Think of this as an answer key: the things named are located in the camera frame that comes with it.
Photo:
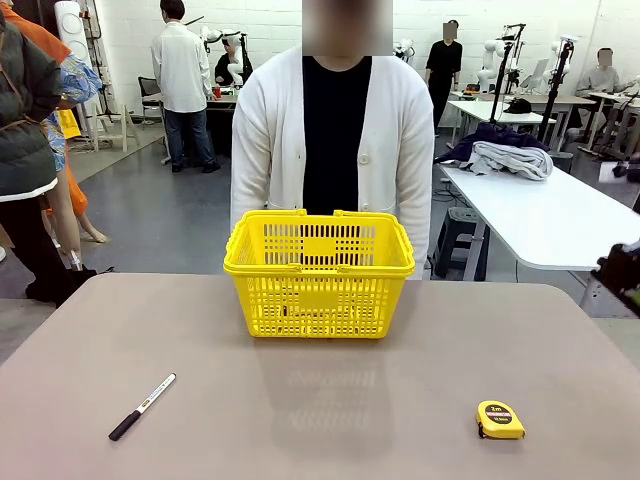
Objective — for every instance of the black white marker pen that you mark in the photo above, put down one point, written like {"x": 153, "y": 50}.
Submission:
{"x": 142, "y": 406}

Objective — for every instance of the white tower appliance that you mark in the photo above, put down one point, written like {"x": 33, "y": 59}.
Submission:
{"x": 70, "y": 25}

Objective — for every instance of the yellow tape measure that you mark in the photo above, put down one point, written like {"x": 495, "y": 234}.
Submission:
{"x": 500, "y": 422}

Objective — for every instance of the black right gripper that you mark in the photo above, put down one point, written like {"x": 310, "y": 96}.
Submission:
{"x": 617, "y": 272}

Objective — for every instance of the person's left forearm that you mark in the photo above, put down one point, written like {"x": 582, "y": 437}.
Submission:
{"x": 415, "y": 210}

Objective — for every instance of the black tripod stand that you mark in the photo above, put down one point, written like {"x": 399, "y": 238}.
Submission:
{"x": 555, "y": 95}
{"x": 500, "y": 90}

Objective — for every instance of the person in white cardigan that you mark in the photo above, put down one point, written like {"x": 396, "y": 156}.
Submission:
{"x": 335, "y": 125}

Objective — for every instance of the white wooden stand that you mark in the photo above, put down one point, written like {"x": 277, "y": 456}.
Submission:
{"x": 122, "y": 125}

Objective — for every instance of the person in white shirt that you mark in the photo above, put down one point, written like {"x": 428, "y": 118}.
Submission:
{"x": 182, "y": 70}

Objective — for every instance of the large white table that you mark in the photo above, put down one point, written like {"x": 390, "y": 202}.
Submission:
{"x": 550, "y": 220}

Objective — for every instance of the white background desk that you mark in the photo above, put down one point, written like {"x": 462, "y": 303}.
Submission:
{"x": 605, "y": 95}

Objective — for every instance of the grey plastic stool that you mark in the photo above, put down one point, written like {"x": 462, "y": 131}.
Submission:
{"x": 457, "y": 240}

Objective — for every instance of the white background table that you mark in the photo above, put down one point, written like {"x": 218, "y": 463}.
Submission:
{"x": 480, "y": 110}

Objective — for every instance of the brown topped background table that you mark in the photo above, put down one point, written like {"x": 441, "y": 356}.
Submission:
{"x": 560, "y": 100}

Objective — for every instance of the grey clothes pile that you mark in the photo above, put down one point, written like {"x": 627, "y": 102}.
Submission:
{"x": 515, "y": 160}

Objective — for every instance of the dark background desk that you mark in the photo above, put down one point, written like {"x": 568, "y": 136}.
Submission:
{"x": 220, "y": 125}

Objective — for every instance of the yellow plastic shopping basket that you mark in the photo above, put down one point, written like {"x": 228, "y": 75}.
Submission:
{"x": 320, "y": 300}

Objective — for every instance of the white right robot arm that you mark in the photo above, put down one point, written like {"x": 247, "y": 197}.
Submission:
{"x": 606, "y": 172}

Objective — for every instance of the black cap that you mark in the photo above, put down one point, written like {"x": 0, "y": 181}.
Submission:
{"x": 518, "y": 106}

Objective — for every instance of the seated person in grey sweater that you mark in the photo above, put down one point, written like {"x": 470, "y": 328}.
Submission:
{"x": 597, "y": 80}

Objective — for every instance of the dark haired person in black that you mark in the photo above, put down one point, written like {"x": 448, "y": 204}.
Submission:
{"x": 225, "y": 70}

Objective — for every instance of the person in grey vest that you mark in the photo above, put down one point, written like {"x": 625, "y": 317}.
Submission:
{"x": 25, "y": 125}

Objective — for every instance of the mannequin in orange clothing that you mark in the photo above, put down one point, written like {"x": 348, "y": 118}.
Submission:
{"x": 67, "y": 215}

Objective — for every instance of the yellow bag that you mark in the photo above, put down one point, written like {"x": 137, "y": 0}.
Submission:
{"x": 69, "y": 124}

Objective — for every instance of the standing person in black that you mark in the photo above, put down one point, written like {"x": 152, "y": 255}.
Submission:
{"x": 445, "y": 65}

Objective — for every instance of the black office chair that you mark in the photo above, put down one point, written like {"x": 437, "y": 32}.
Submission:
{"x": 150, "y": 97}

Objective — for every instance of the pile of clothes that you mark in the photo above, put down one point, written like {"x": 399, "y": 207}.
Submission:
{"x": 495, "y": 134}

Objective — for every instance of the person's right forearm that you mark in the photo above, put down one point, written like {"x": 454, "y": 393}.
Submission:
{"x": 250, "y": 200}

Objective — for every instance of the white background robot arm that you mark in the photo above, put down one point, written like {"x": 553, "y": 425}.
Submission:
{"x": 487, "y": 75}
{"x": 405, "y": 49}
{"x": 214, "y": 35}
{"x": 554, "y": 60}

